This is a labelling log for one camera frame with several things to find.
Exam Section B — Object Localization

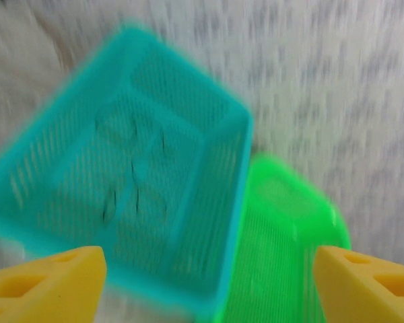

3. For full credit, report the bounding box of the green plastic mesh basket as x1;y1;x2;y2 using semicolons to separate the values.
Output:
218;153;353;323

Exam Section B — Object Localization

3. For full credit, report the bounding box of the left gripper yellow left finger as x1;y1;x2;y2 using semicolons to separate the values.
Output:
0;245;108;323

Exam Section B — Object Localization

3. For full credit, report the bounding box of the teal plastic mesh basket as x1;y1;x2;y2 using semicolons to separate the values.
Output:
0;26;255;320

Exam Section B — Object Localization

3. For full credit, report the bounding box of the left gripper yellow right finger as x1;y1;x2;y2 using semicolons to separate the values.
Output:
314;245;404;323

